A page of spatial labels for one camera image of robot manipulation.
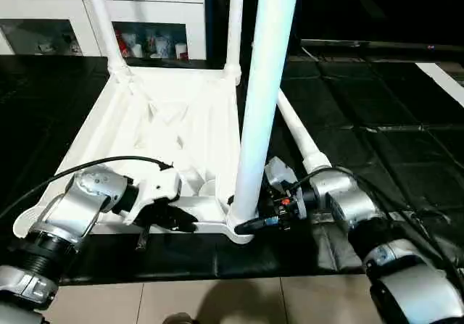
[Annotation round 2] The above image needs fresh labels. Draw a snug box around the white plastic table leg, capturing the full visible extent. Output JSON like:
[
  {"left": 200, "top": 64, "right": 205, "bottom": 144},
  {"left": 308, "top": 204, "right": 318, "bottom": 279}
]
[
  {"left": 226, "top": 0, "right": 302, "bottom": 232},
  {"left": 223, "top": 0, "right": 247, "bottom": 87},
  {"left": 85, "top": 0, "right": 133, "bottom": 83},
  {"left": 275, "top": 88, "right": 334, "bottom": 174}
]

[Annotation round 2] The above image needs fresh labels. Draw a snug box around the white plastic table top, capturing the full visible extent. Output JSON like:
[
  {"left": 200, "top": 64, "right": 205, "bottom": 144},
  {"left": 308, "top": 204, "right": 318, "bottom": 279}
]
[{"left": 12, "top": 66, "right": 256, "bottom": 246}]

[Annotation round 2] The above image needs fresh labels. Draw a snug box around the grey left robot foot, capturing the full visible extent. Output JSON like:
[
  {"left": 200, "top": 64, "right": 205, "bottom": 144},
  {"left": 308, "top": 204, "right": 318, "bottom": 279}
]
[{"left": 162, "top": 312, "right": 197, "bottom": 324}]

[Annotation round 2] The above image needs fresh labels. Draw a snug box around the black work mat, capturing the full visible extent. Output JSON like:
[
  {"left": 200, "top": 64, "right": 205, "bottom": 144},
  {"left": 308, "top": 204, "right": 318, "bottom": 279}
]
[{"left": 0, "top": 52, "right": 464, "bottom": 287}]

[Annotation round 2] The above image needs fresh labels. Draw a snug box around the red bottle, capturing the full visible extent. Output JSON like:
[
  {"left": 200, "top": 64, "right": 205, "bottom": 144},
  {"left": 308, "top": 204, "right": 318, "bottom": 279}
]
[{"left": 116, "top": 31, "right": 132, "bottom": 58}]

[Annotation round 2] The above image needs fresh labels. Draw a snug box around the white edge strip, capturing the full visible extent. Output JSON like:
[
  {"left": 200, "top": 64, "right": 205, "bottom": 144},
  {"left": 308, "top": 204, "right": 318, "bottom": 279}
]
[{"left": 415, "top": 61, "right": 464, "bottom": 109}]

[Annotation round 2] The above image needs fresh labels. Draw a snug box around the white glass-door cabinet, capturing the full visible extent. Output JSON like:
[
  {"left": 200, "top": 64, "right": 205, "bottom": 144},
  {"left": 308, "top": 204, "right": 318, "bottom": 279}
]
[{"left": 0, "top": 0, "right": 209, "bottom": 61}]

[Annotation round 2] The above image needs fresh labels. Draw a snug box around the black metal rail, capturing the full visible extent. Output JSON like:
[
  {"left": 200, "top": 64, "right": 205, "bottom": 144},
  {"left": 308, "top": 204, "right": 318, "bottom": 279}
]
[{"left": 300, "top": 39, "right": 464, "bottom": 54}]

